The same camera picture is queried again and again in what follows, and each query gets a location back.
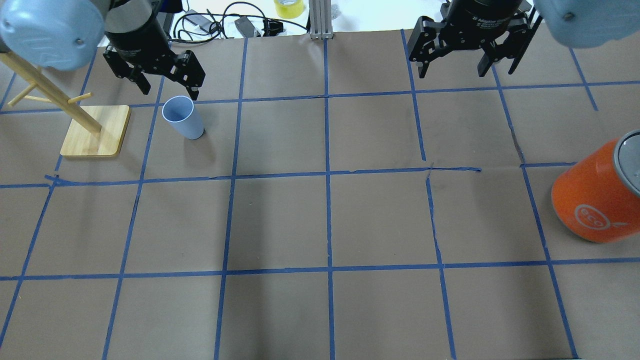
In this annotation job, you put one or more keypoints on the orange can with grey lid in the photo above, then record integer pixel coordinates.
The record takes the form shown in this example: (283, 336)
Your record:
(598, 198)

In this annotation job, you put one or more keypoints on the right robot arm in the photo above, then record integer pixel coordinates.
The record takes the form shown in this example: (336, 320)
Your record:
(581, 24)

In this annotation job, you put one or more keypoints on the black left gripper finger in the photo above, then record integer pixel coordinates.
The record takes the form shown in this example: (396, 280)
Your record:
(186, 70)
(123, 70)

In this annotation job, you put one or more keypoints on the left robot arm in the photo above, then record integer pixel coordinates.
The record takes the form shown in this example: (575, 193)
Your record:
(62, 34)

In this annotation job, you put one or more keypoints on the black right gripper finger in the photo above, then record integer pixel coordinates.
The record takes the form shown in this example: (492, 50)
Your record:
(511, 43)
(425, 44)

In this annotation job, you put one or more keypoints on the yellow tape roll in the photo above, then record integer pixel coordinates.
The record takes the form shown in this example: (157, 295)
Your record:
(289, 9)

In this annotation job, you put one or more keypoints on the light blue plastic cup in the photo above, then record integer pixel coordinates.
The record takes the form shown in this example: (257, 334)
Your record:
(181, 114)

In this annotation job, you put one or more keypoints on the wooden mug tree stand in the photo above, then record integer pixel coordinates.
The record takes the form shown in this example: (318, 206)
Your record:
(95, 131)

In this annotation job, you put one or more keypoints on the aluminium frame post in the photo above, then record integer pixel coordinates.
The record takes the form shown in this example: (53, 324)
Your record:
(320, 17)

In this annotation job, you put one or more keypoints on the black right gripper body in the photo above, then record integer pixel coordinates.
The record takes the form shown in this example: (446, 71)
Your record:
(483, 15)

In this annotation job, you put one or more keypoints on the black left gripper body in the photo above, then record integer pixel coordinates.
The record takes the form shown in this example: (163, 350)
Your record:
(134, 36)

